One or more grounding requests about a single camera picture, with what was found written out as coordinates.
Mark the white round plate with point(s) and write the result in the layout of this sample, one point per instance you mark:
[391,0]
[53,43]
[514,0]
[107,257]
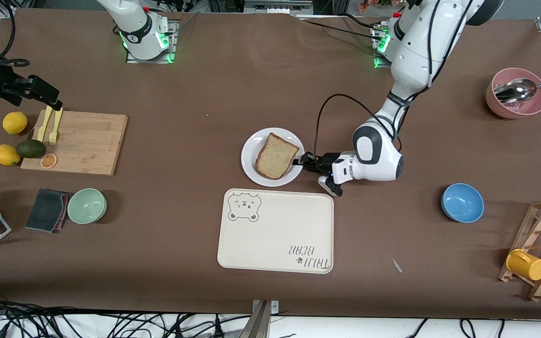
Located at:
[248,162]

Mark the wooden cutting board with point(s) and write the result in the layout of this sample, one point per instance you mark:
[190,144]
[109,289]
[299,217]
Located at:
[82,141]

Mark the orange fruit slice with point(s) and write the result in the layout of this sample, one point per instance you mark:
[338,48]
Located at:
[48,161]

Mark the grey tape scrap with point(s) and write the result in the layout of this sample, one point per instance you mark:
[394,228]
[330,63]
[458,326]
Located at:
[397,265]

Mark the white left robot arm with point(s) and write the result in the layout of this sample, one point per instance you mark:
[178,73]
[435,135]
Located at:
[411,61]

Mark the yellow plastic knife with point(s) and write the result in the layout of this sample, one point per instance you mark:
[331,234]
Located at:
[42,129]

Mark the green avocado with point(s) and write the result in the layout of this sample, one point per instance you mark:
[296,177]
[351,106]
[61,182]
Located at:
[31,149]

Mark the grey metal box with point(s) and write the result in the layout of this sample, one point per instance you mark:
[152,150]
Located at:
[277,7]

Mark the yellow mug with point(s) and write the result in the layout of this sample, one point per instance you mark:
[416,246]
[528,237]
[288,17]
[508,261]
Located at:
[529,266]

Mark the metal spoon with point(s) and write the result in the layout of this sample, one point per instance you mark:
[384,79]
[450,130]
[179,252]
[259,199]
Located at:
[514,90]

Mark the dark grey sponge cloth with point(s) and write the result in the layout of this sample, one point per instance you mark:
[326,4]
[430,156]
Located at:
[45,209]

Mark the yellow lemon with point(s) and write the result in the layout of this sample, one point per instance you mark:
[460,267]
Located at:
[14,123]
[5,155]

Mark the metal table clamp bracket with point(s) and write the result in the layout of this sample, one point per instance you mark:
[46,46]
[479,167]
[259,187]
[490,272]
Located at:
[261,324]

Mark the blue bowl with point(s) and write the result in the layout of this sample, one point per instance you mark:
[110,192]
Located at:
[463,203]

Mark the wooden mug rack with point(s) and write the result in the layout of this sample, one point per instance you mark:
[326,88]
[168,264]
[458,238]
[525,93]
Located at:
[538,291]

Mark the light green bowl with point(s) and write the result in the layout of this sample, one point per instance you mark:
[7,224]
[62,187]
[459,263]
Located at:
[86,206]

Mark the brown bread slice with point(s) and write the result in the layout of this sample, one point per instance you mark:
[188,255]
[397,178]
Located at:
[277,157]

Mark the pink bowl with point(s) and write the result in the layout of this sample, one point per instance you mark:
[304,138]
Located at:
[540,101]

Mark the cream bear print tray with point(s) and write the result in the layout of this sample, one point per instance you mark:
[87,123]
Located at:
[275,234]

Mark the clear ice cube pieces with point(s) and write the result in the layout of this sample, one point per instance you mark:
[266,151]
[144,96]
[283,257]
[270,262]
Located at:
[517,107]

